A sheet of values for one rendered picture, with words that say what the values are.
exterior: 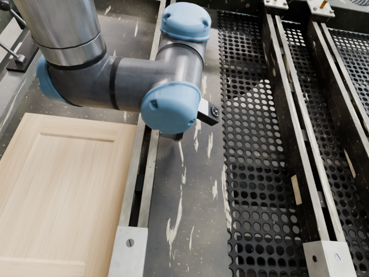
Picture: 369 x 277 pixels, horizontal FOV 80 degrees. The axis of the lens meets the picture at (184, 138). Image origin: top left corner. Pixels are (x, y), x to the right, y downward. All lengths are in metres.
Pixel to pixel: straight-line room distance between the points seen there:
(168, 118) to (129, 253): 0.30
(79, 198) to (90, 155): 0.11
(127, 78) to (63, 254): 0.40
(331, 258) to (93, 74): 0.58
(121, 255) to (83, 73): 0.34
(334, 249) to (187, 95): 0.48
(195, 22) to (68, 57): 0.17
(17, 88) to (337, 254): 0.90
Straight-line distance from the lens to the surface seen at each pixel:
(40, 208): 0.61
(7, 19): 1.21
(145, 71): 0.30
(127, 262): 0.49
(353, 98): 0.94
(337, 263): 0.62
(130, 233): 0.49
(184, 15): 0.36
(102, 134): 0.64
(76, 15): 0.28
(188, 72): 0.30
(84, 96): 0.33
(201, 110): 0.49
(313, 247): 0.63
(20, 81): 0.80
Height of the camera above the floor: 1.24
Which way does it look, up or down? 2 degrees down
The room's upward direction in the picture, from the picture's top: 6 degrees clockwise
